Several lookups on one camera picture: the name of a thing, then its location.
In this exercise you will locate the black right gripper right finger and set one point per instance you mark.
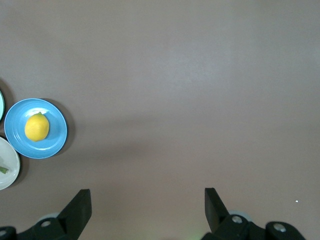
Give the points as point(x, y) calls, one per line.
point(217, 215)

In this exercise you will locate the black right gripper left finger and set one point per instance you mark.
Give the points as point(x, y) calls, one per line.
point(75, 215)

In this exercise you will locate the green lettuce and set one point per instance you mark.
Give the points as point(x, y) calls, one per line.
point(3, 170)

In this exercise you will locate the yellow lemon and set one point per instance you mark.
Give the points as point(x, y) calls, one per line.
point(37, 127)

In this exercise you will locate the blue plate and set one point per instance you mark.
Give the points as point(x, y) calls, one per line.
point(56, 140)

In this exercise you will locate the beige plate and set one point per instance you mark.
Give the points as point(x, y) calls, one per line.
point(8, 155)

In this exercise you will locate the pale green plate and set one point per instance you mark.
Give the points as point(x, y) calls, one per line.
point(1, 105)

